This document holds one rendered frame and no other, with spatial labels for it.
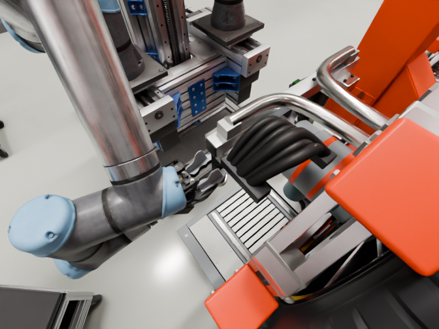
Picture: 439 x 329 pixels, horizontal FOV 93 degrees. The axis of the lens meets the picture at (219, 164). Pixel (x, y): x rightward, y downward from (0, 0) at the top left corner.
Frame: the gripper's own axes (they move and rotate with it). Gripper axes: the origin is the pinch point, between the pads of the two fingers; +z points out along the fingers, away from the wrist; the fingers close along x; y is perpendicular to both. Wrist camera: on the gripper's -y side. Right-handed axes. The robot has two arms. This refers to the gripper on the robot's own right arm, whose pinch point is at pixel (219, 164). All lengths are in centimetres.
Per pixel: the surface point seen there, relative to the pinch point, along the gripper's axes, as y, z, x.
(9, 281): -83, -100, 52
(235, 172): 15.2, -4.7, -9.7
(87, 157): -84, -39, 103
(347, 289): 18.9, -6.3, -28.4
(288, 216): -76, 38, -17
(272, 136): 21.2, 0.4, -10.8
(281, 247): 16.2, -7.7, -21.6
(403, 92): -4, 67, -15
